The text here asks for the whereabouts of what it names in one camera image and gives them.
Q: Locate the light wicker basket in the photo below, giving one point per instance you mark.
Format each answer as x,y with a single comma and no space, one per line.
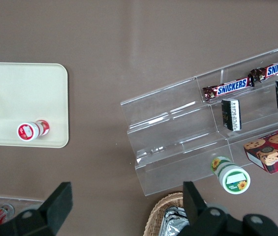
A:
158,211

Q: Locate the aluminium foil tray stack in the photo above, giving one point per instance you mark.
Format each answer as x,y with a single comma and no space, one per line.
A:
174,221

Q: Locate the beige plastic tray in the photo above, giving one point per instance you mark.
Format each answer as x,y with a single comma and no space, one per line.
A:
30,98

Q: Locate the red tartan cookie box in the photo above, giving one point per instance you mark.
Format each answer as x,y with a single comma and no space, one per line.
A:
274,150

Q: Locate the clear acrylic step display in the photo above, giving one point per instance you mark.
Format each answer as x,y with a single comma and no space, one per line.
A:
259,115
173,147

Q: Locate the green sunflower yogurt cup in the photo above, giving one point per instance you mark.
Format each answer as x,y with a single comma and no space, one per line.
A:
234,180

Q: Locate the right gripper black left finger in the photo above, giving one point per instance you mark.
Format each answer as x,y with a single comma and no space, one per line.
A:
55,206

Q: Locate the Snickers bar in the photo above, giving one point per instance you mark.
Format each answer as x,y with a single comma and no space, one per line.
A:
276,70
229,87

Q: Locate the clear acrylic bottle rack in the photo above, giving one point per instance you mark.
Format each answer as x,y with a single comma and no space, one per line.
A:
30,201

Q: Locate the red yogurt cup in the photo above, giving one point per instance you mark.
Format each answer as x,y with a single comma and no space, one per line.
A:
28,131

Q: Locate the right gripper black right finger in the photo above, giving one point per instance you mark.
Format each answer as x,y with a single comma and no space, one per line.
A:
202,221

